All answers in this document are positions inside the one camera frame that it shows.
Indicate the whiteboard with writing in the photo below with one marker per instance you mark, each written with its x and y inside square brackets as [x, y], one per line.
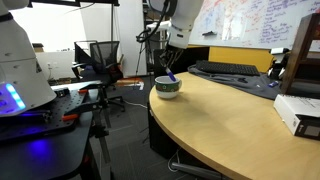
[262, 24]

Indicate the black keyboard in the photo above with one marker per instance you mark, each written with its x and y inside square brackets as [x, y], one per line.
[226, 68]

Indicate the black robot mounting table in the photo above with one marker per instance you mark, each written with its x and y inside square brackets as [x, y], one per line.
[38, 145]

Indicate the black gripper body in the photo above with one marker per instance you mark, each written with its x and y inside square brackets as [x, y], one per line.
[169, 56]

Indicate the blue marker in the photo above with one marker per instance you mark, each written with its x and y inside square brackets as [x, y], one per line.
[170, 74]

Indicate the dark wooden shelf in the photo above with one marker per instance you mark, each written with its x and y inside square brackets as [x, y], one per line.
[303, 65]

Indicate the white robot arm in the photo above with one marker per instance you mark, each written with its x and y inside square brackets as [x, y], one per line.
[23, 85]

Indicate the black office chair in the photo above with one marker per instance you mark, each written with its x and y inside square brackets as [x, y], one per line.
[101, 64]

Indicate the grey jacket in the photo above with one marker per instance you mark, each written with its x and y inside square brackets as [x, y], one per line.
[258, 85]

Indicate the orange handled clamp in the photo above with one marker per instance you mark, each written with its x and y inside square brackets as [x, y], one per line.
[69, 117]

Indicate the white black cardboard box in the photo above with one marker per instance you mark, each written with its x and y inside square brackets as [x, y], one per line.
[300, 114]

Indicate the white green ceramic cup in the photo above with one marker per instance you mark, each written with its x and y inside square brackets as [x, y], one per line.
[166, 88]

